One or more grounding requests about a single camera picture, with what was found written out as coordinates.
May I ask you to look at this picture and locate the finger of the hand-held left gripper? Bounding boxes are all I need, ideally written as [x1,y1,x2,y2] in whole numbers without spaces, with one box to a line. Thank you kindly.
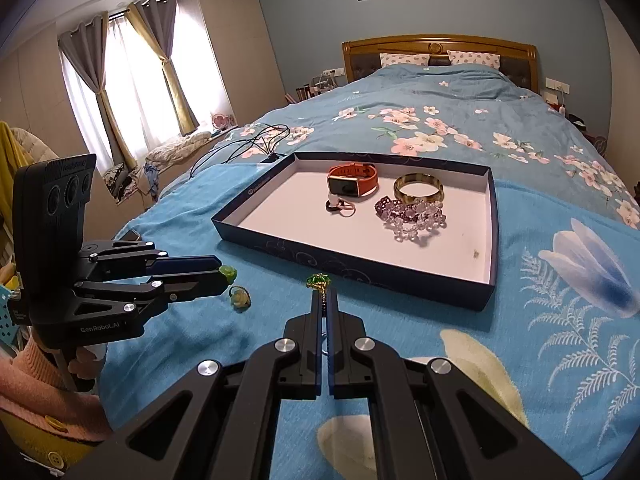
[74,273,231,322]
[81,240,224,278]

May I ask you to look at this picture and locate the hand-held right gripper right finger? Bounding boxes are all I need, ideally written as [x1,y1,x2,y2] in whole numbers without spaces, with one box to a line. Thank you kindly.
[327,293,584,480]

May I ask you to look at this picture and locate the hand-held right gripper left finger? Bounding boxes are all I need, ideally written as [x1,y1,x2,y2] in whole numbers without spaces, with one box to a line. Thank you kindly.
[65,290,329,480]

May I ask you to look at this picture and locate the green pendant necklace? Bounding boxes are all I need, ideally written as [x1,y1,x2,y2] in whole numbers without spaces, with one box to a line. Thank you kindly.
[306,272,334,356]

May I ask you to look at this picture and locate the navy box tray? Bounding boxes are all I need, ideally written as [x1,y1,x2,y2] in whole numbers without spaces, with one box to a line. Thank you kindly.
[210,151,501,313]

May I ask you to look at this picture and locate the clear bead bracelet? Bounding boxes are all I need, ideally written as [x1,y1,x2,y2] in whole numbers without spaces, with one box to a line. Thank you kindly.
[385,202,448,246]

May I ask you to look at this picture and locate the orange smartwatch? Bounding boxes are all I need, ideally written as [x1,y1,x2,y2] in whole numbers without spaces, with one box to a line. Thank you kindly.
[327,162,378,197]

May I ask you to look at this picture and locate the amber bangle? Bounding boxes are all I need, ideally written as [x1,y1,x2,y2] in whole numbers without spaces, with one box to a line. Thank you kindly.
[393,173,445,206]

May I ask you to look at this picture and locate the person's left forearm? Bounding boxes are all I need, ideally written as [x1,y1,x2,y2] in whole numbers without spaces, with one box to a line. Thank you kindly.
[0,332,114,444]

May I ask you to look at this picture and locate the person's left hand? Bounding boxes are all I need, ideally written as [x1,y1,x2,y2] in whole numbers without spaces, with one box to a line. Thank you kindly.
[70,342,107,394]

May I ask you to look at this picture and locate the yellow cloth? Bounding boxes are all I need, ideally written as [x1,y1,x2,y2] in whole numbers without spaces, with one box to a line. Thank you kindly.
[0,120,29,242]

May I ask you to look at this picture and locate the blue perforated basket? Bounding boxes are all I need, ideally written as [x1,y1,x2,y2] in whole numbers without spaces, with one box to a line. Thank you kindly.
[0,284,24,357]

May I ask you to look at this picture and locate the white puffer jacket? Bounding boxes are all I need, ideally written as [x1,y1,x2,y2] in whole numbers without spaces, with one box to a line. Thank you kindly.
[10,127,59,172]

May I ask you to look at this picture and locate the patterned cloth pile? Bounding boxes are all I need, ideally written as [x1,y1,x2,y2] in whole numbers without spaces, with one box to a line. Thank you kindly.
[102,162,161,206]

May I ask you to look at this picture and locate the blue flower print blanket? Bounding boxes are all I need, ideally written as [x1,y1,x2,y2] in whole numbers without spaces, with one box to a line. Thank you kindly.
[97,152,640,480]

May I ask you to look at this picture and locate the light laundry pile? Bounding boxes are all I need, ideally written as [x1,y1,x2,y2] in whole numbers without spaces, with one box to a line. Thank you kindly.
[145,130,213,164]

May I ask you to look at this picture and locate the white sheer curtain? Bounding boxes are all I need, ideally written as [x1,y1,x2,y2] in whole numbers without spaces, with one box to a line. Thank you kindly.
[65,10,236,171]

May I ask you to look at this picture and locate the grey and yellow curtain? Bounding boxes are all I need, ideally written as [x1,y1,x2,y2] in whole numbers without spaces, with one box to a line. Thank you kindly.
[125,0,201,133]

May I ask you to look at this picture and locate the makeup brushes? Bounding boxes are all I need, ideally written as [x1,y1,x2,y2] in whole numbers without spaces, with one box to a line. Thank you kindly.
[285,82,321,106]

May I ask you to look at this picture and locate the yellow buttoned garment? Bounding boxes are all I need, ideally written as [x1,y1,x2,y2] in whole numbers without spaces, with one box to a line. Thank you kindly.
[0,409,107,473]

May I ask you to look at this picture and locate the beige built-in wardrobe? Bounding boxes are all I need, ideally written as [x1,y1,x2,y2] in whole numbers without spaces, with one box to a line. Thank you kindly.
[177,0,293,128]

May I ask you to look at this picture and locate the clear desk organizer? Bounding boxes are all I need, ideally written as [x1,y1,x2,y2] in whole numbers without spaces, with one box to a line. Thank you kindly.
[310,72,346,94]

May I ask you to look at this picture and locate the blue floral duvet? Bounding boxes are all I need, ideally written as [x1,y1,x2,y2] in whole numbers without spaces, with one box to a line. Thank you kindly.
[160,62,640,232]

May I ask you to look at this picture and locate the dotted pillow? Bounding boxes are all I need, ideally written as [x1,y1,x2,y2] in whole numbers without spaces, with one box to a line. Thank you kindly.
[379,52,431,68]
[446,50,502,70]

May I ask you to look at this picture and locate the wooden headboard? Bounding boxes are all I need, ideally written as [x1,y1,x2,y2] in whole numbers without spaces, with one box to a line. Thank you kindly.
[342,35,540,94]

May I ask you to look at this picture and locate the black cable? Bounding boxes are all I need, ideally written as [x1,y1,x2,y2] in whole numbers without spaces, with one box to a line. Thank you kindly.
[190,122,292,181]

